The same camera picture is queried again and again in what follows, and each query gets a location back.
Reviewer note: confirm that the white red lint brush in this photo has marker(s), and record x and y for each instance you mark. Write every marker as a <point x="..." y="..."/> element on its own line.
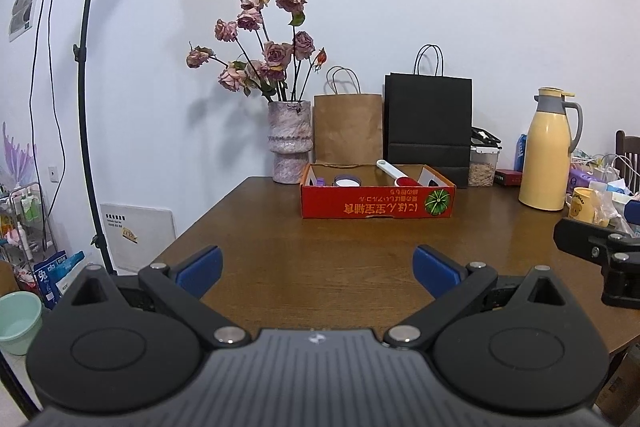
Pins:
<point x="407" y="183"/>

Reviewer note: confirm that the brown paper bag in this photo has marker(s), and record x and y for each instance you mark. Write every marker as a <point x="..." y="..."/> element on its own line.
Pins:
<point x="347" y="127"/>

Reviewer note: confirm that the black plastic frame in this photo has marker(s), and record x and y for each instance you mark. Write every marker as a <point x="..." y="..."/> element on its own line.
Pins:
<point x="485" y="138"/>

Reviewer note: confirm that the pink marbled vase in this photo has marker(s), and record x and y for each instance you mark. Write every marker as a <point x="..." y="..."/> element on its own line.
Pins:
<point x="290" y="132"/>

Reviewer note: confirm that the purple packet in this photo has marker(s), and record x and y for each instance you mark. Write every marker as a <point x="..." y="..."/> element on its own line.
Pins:
<point x="580" y="181"/>

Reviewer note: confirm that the yellow thermos jug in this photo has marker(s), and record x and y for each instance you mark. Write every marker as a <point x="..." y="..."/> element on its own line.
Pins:
<point x="542" y="162"/>

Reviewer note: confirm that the dark wooden chair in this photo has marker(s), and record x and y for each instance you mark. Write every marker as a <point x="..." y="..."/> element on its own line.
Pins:
<point x="625" y="147"/>

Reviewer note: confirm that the purple flower wall sticker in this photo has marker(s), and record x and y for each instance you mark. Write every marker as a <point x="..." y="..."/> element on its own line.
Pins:
<point x="17" y="157"/>

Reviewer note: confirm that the purple ridged cap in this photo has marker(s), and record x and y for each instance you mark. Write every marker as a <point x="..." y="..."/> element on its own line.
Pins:
<point x="347" y="181"/>

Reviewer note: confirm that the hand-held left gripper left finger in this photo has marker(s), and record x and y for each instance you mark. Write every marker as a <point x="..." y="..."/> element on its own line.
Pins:
<point x="200" y="269"/>

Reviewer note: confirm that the metal storage rack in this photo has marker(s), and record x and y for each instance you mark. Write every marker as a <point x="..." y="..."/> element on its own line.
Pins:
<point x="25" y="207"/>

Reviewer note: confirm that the white board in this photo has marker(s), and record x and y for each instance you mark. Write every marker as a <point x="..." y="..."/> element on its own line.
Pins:
<point x="140" y="232"/>

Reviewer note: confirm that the clear oat container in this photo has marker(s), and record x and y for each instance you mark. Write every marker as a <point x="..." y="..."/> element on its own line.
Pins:
<point x="482" y="174"/>

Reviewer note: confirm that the red cardboard box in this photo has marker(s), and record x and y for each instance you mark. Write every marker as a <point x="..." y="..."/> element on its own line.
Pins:
<point x="330" y="204"/>

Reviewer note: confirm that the green plastic basin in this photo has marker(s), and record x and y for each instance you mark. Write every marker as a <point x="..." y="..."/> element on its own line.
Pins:
<point x="20" y="327"/>

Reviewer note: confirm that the black studio lamp stand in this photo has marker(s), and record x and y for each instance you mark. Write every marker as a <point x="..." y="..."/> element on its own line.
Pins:
<point x="80" y="54"/>

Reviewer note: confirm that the dried pink roses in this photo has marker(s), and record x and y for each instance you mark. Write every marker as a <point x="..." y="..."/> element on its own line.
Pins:
<point x="277" y="54"/>

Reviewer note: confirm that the wall picture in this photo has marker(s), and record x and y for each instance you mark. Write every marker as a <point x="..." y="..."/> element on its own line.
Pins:
<point x="24" y="9"/>

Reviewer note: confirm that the yellow mug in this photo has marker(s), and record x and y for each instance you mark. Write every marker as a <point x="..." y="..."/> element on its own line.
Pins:
<point x="582" y="205"/>

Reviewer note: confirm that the clear plastic bag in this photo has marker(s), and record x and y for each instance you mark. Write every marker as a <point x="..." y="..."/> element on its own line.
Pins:
<point x="612" y="209"/>

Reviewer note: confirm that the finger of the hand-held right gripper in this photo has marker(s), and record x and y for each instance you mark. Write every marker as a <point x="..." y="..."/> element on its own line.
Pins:
<point x="633" y="212"/>
<point x="575" y="235"/>

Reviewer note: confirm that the white wall socket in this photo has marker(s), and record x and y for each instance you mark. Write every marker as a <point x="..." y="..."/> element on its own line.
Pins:
<point x="54" y="173"/>

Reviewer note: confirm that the blue white packet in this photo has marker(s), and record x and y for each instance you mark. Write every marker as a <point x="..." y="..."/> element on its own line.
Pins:
<point x="50" y="277"/>

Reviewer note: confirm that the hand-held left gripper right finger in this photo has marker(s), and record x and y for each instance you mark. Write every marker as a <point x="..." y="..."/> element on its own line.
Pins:
<point x="435" y="269"/>

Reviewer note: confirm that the dark red box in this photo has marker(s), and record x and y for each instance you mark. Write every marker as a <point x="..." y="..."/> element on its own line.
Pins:
<point x="507" y="178"/>

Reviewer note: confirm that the black paper bag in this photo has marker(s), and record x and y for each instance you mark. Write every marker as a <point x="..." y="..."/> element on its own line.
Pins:
<point x="427" y="117"/>

